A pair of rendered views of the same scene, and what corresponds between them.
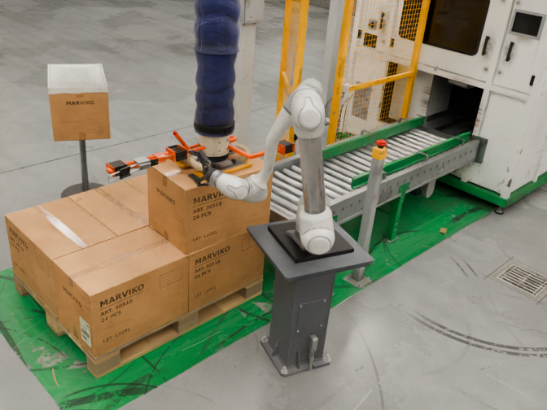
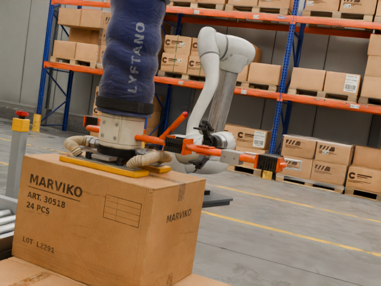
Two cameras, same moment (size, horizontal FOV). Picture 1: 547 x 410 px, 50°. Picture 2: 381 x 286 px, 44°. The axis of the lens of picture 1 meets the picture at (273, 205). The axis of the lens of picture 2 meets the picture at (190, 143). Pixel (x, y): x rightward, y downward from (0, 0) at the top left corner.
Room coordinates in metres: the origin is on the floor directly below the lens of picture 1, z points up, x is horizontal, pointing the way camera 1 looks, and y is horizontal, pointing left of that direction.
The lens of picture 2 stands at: (3.45, 2.18, 1.25)
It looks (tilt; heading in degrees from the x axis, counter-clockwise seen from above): 5 degrees down; 249
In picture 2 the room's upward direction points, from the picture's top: 9 degrees clockwise
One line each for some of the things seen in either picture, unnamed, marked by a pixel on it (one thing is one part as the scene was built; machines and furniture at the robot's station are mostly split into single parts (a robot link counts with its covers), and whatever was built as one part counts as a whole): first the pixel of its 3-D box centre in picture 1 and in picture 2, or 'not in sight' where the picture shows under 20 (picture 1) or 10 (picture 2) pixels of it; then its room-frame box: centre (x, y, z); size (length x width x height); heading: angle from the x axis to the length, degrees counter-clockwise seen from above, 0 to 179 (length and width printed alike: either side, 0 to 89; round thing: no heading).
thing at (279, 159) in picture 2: (117, 167); (269, 162); (2.61, 0.79, 1.07); 0.08 x 0.07 x 0.05; 136
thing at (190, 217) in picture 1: (210, 195); (110, 216); (3.04, 0.37, 0.74); 0.60 x 0.40 x 0.40; 132
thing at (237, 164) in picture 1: (223, 166); (130, 158); (2.97, 0.30, 0.97); 0.34 x 0.10 x 0.05; 136
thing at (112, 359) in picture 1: (141, 282); not in sight; (3.03, 0.80, 0.07); 1.20 x 1.00 x 0.14; 137
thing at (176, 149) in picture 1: (177, 153); (178, 144); (2.86, 0.54, 1.07); 0.10 x 0.08 x 0.06; 46
